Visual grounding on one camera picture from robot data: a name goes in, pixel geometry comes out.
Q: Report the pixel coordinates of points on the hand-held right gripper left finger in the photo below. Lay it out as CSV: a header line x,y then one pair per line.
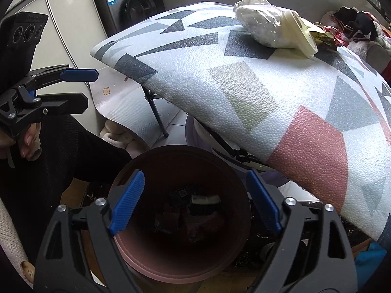
x,y
126,203

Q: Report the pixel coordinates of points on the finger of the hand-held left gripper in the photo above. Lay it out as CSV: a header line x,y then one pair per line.
x,y
79,74
67,103

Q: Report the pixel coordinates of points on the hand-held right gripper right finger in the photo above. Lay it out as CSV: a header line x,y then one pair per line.
x,y
264,198

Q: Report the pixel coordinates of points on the dark red waste bin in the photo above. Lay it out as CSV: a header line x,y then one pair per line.
x,y
183,250

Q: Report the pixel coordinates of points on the person's left hand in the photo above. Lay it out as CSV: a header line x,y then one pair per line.
x,y
29,142

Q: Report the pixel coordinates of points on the person's black clothed leg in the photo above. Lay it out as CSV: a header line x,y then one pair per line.
x,y
61,158

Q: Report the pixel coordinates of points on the beige plush slippers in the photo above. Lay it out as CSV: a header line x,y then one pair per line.
x,y
114,135

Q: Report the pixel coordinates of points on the black folding table leg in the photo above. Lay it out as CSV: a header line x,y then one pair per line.
x,y
154,110

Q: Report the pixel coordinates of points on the grey washing machine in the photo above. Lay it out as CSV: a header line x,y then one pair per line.
x,y
134,3

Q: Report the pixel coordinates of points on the table with geometric cover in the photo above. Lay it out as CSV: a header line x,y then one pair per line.
x,y
259,97

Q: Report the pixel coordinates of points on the blue plastic item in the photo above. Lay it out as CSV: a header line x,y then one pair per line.
x,y
371,255

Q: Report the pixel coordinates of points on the gold foil wrapper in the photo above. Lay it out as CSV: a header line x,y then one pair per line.
x,y
320,35

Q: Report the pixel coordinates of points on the clear bag with white contents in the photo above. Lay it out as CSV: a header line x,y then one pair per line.
x,y
262,21

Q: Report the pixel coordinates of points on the beige chair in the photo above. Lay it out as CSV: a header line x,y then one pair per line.
x,y
380,61

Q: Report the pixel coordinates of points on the black garment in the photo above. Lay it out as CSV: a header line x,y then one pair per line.
x,y
356,21

